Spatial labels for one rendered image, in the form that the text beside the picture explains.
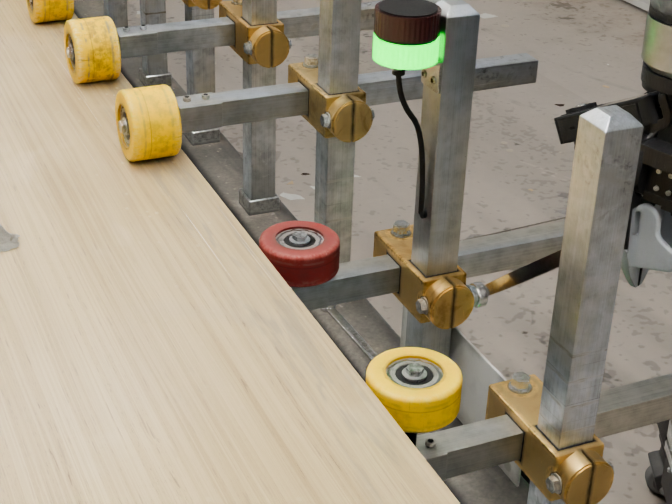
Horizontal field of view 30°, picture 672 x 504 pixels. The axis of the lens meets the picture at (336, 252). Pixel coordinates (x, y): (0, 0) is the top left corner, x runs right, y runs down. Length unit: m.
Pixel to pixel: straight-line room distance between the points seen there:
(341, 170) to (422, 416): 0.50
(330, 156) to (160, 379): 0.48
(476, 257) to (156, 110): 0.38
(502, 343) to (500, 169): 0.91
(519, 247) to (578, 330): 0.34
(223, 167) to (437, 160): 0.72
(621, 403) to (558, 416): 0.12
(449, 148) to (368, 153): 2.44
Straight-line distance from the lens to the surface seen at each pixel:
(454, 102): 1.18
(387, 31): 1.13
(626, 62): 4.53
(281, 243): 1.23
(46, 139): 1.48
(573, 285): 1.02
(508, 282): 1.24
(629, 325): 2.92
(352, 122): 1.41
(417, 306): 1.25
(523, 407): 1.14
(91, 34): 1.60
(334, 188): 1.46
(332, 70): 1.40
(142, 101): 1.38
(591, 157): 0.97
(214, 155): 1.91
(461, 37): 1.16
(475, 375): 1.29
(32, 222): 1.30
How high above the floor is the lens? 1.49
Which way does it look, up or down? 29 degrees down
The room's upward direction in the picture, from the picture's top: 2 degrees clockwise
